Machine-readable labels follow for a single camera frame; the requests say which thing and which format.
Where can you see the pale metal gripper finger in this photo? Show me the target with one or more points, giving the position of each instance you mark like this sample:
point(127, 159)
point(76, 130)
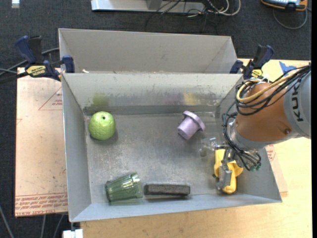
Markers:
point(225, 178)
point(207, 145)

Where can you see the yellow toy banana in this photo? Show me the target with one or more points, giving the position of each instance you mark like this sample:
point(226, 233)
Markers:
point(234, 180)

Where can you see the lilac plastic cup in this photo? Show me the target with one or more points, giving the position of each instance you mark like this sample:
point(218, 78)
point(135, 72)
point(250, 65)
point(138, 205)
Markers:
point(188, 126)

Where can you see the grey metal bin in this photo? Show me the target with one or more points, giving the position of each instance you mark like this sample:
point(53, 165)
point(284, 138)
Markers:
point(153, 157)

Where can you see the dark green flat block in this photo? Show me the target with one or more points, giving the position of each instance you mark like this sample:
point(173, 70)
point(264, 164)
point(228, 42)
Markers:
point(166, 189)

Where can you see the green ribbed glass cup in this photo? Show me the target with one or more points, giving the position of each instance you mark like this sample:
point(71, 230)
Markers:
point(123, 187)

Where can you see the green toy apple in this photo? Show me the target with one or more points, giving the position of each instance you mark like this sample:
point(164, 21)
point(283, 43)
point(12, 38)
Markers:
point(102, 126)

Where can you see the brown cardboard board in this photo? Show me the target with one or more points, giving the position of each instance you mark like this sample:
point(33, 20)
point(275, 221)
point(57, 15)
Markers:
point(37, 145)

